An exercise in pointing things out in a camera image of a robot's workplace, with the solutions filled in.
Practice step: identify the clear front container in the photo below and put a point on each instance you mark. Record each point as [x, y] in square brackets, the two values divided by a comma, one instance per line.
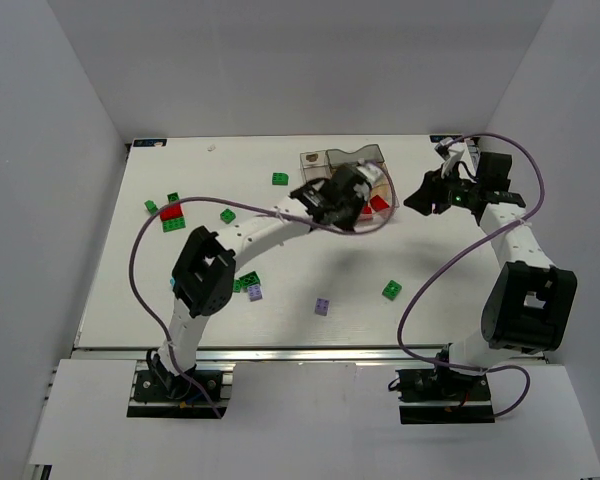
[385, 189]

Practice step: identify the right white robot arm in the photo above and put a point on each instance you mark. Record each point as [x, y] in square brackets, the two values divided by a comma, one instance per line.
[529, 305]

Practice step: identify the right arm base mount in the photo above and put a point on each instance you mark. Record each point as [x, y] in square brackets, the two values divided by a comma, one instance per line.
[440, 396]

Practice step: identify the blue label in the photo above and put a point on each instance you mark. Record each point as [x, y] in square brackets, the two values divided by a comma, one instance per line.
[149, 143]
[438, 138]

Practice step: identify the blue label left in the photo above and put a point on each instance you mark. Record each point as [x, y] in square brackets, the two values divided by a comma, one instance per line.
[149, 143]

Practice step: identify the small green lego far left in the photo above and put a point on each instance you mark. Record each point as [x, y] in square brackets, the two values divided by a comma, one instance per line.
[151, 207]

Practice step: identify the clear long narrow container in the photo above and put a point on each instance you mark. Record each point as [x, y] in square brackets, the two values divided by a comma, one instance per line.
[317, 169]

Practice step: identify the green lego under red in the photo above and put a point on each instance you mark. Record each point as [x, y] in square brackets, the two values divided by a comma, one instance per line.
[173, 224]

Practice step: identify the purple lego centre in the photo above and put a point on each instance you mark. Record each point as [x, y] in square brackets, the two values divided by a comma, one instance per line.
[321, 306]

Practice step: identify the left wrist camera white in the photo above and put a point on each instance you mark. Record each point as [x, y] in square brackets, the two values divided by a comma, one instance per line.
[369, 174]

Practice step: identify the green curved lego brick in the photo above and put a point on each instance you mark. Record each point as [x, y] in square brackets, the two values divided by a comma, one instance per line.
[280, 179]

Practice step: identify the blue label right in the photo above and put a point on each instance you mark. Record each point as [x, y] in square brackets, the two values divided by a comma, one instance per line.
[438, 138]

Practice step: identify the green square lego right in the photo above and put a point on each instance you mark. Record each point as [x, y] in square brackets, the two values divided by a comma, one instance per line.
[391, 290]

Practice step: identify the red sloped lego brick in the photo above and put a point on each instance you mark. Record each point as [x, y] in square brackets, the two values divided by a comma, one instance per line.
[378, 203]

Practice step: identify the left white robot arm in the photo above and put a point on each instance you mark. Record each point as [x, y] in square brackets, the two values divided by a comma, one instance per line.
[204, 272]

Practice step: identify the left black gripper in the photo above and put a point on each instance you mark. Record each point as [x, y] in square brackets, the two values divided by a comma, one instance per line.
[353, 197]

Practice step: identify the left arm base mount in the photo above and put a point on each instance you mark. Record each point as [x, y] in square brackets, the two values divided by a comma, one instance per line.
[158, 393]

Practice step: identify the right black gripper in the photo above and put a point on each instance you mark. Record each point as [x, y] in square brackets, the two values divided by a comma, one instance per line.
[434, 191]

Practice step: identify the green lego middle left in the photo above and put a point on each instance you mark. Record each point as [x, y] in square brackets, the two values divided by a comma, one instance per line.
[227, 216]

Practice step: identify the dark smoked container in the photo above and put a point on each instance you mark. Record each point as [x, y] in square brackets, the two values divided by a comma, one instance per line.
[368, 153]

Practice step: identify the purple lego left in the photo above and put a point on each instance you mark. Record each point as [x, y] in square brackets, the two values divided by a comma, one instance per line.
[254, 292]

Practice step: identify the dark green lego brick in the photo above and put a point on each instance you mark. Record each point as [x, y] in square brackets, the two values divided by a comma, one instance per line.
[249, 279]

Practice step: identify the green lego with triangle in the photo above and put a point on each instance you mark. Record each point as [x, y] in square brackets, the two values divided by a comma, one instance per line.
[173, 197]

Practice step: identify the purple lego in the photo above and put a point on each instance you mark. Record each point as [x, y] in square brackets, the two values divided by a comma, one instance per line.
[321, 306]
[254, 292]

